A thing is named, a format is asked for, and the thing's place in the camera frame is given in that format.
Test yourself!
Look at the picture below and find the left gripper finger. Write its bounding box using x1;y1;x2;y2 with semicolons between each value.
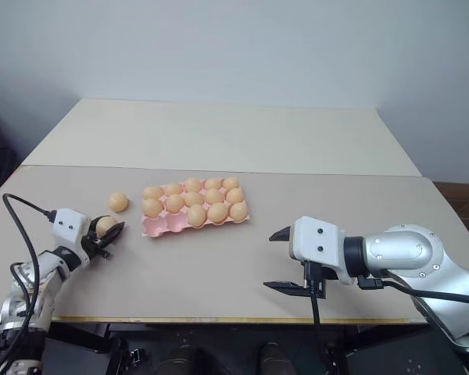
87;214;111;236
97;221;127;250

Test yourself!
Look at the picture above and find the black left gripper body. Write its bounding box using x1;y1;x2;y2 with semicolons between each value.
79;221;113;267

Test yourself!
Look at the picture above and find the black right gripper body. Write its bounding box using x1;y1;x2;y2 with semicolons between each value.
299;260;339;300

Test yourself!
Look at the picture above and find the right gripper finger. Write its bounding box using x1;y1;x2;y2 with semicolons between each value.
262;279;310;297
269;223;296;244

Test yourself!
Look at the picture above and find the pink egg tray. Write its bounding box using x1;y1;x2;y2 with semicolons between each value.
140;181;252;238

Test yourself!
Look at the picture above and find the dark rounded shape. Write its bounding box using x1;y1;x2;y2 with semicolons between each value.
259;342;294;375

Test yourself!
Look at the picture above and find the black base panel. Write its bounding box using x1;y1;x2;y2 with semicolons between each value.
343;331;469;375
42;335;127;375

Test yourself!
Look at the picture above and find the black fabric object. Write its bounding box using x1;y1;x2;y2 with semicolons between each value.
0;101;24;204

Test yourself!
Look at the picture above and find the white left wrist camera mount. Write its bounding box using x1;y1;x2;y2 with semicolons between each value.
51;208;92;257

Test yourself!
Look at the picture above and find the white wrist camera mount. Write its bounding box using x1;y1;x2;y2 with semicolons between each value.
287;215;356;287
51;208;92;257

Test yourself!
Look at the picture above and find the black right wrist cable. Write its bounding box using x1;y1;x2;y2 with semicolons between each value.
303;261;324;375

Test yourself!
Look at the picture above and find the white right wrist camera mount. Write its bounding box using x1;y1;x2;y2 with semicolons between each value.
287;215;356;287

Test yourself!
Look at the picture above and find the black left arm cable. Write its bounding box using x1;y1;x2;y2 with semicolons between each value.
0;193;59;375

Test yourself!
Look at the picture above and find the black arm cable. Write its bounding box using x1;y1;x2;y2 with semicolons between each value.
0;193;59;375
357;274;469;308

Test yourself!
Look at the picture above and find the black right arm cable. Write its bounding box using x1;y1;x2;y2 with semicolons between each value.
357;274;469;308

